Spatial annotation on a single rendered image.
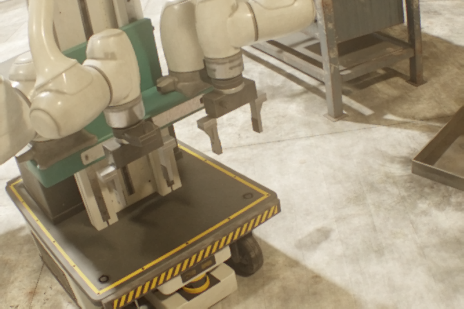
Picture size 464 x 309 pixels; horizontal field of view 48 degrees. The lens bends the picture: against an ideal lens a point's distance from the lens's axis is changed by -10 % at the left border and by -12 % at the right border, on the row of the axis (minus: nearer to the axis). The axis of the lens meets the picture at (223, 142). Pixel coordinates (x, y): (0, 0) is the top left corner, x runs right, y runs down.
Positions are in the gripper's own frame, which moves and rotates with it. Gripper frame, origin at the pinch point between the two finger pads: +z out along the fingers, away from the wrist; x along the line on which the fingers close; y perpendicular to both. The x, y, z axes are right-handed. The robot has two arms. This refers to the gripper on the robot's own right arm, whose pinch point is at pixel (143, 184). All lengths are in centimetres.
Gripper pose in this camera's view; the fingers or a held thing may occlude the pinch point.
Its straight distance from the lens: 134.1
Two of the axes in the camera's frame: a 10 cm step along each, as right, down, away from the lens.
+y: -6.1, -3.0, 7.3
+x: -7.8, 4.1, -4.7
